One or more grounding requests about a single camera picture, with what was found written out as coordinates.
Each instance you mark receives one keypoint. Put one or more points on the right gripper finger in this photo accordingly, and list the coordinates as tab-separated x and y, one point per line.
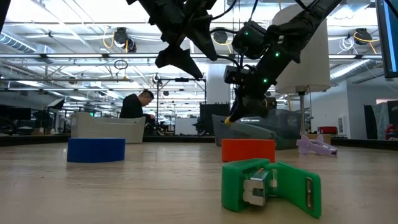
253	107
234	109

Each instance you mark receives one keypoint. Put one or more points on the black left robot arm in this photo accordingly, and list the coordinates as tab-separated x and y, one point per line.
3	12

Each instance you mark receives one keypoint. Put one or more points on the translucent grey plastic bin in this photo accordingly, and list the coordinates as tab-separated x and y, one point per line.
283	127

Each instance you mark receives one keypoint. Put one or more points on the red tape roll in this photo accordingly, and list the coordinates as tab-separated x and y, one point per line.
248	151

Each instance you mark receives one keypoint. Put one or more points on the black camera rig frame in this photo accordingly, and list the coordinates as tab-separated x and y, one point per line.
182	80

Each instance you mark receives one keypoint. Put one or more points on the white board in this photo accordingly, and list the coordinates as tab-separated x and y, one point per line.
186	126

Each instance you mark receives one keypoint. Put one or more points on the table lamp white shade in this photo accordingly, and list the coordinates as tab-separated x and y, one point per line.
311	62

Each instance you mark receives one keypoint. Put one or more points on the purple staple remover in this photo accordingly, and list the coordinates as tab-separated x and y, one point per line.
314	147

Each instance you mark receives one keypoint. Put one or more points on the red box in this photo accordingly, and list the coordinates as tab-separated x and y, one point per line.
327	130

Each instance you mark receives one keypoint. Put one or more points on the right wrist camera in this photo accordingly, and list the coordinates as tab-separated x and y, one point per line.
234	74

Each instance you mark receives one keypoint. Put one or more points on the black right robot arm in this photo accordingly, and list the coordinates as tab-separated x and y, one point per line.
304	21

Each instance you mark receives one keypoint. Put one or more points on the dark blue tape roll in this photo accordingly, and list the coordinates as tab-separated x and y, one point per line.
96	151

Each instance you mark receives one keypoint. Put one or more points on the white column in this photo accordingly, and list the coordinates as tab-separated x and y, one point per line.
218	90

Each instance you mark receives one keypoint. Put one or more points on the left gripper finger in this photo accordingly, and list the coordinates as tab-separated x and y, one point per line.
202	40
177	62

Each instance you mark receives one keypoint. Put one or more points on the person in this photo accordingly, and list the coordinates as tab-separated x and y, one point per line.
132	107

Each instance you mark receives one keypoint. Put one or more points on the light grey plastic bin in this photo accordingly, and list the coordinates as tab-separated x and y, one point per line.
105	129

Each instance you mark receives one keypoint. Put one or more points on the green mini stapler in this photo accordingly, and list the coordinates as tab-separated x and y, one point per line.
236	186

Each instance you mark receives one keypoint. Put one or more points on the black cabinet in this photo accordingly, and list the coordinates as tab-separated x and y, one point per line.
214	118

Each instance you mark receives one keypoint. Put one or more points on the yellow mini stapler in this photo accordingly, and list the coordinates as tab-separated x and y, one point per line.
228	120

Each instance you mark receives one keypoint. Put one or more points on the computer monitor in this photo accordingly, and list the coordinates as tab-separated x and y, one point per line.
388	37

